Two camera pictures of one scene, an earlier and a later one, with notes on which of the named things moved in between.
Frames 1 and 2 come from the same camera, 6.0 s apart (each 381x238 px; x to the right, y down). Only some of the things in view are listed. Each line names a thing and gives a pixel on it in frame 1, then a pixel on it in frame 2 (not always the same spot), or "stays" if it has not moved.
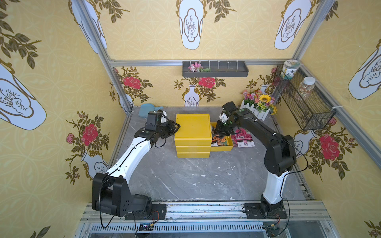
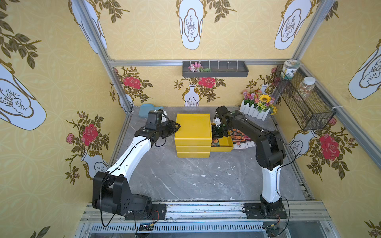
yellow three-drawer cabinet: (193, 140) stays
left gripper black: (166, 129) stays
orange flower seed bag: (218, 141) -> (239, 139)
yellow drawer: (221, 148) stays
